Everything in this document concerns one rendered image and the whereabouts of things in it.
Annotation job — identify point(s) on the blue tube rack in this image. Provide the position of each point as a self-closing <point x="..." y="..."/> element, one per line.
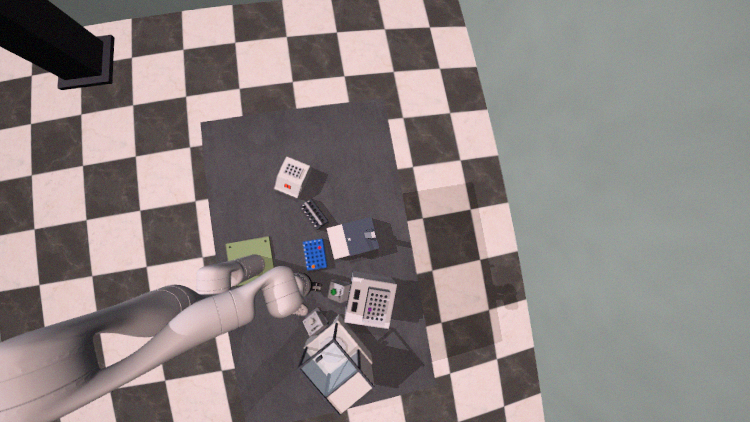
<point x="308" y="256"/>

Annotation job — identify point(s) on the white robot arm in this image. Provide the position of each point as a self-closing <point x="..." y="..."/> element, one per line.
<point x="50" y="372"/>

